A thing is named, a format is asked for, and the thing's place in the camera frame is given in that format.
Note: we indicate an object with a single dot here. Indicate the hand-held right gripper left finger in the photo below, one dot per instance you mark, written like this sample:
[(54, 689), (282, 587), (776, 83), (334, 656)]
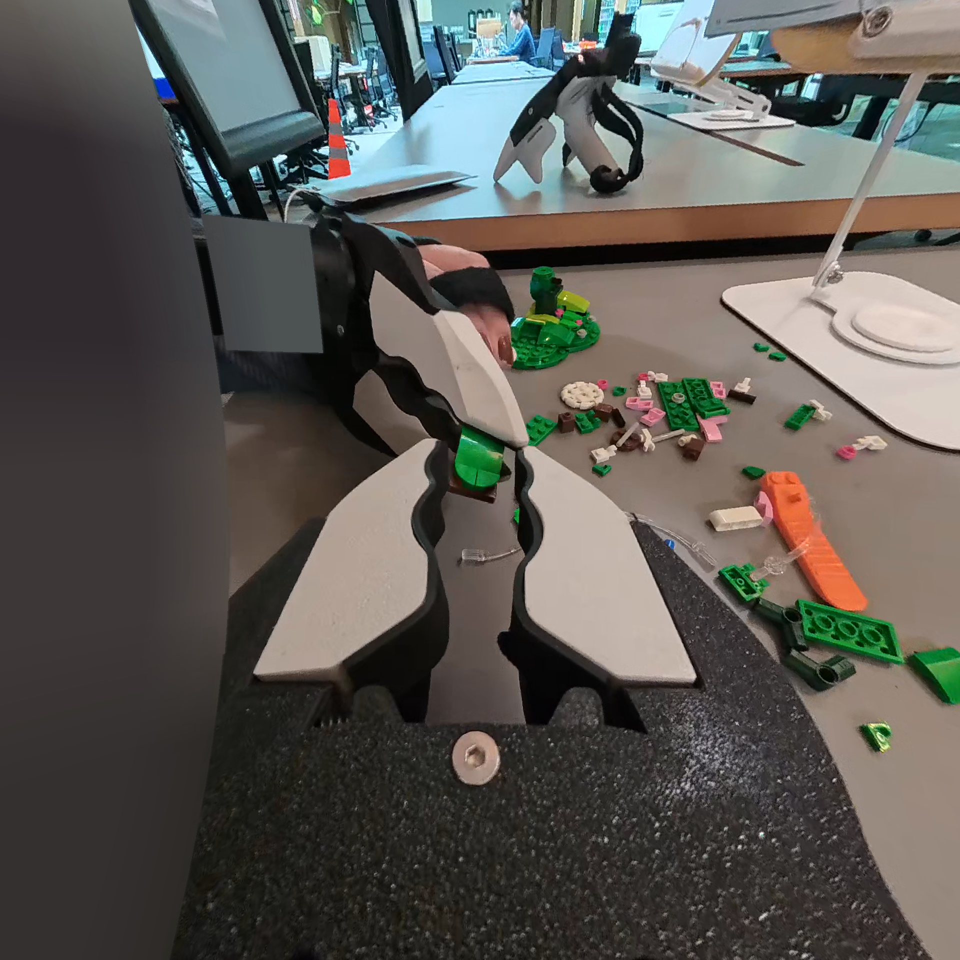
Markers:
[(352, 585)]

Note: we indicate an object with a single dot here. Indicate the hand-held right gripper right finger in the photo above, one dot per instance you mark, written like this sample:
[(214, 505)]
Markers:
[(600, 592)]

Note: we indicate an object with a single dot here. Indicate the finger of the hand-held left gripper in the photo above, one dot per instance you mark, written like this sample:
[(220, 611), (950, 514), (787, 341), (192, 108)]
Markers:
[(472, 375), (379, 409)]

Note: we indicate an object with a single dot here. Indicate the green lego base assembly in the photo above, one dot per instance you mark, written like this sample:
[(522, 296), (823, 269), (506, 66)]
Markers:
[(547, 349)]

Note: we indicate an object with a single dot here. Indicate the green lego treetop assembly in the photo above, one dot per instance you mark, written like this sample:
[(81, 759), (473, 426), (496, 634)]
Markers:
[(476, 457)]

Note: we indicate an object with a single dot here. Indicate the white round lego plate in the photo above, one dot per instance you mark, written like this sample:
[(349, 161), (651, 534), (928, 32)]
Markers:
[(583, 395)]

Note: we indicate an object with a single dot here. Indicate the clear lego rod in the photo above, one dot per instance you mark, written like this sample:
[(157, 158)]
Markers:
[(772, 564), (480, 556)]

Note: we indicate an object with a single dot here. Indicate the small green lego plate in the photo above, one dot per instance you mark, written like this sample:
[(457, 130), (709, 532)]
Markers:
[(742, 583)]

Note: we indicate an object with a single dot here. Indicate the white lego brick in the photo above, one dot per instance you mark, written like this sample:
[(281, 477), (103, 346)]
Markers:
[(735, 518)]

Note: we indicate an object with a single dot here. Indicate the cluster of mixed lego pieces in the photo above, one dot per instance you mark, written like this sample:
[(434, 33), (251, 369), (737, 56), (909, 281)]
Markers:
[(694, 448)]

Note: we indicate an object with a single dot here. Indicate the pink lego plates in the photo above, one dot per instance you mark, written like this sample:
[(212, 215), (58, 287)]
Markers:
[(645, 409)]

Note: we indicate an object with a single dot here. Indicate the dark green lego connector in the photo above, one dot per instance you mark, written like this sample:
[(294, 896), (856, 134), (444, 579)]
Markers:
[(817, 671), (787, 622)]

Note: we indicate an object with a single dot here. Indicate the pink curved lego piece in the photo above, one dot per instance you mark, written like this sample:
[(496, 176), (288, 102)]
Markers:
[(712, 431)]

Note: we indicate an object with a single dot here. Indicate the long green lego plate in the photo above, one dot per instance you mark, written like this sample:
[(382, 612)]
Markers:
[(679, 409), (705, 397)]

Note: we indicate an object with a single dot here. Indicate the orange lego brick separator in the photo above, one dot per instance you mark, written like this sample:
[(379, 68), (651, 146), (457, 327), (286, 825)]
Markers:
[(817, 555)]

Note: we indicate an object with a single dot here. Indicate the small black lego piece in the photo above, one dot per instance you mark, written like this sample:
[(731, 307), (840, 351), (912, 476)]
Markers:
[(742, 397)]

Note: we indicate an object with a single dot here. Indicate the green lego plate with holes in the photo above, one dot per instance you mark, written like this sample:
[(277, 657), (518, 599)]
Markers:
[(847, 631)]

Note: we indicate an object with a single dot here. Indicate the narrow green lego plate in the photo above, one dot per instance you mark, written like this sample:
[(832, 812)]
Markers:
[(799, 417)]

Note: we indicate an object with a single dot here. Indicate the green curved lego slope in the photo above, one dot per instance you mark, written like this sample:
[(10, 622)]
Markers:
[(937, 671)]

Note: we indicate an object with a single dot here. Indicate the person's left hand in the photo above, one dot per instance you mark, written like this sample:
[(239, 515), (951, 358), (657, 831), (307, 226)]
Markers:
[(495, 341)]

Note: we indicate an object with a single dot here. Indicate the clear plastic tube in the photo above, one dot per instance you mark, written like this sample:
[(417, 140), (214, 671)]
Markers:
[(686, 546)]

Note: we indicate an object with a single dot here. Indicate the grey closed laptop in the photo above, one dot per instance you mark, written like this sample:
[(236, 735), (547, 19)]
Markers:
[(390, 184)]

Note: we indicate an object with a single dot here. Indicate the orange traffic cone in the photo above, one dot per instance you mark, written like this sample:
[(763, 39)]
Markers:
[(339, 146)]

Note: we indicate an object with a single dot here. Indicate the large display on stand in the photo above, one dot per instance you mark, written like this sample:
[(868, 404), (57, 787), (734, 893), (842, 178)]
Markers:
[(225, 67)]

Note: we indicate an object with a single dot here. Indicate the spare hand-held gripper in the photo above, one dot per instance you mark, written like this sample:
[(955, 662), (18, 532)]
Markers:
[(581, 112)]

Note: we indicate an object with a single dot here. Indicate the adjacent wooden-edged table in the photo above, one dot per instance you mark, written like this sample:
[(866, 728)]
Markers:
[(712, 187)]

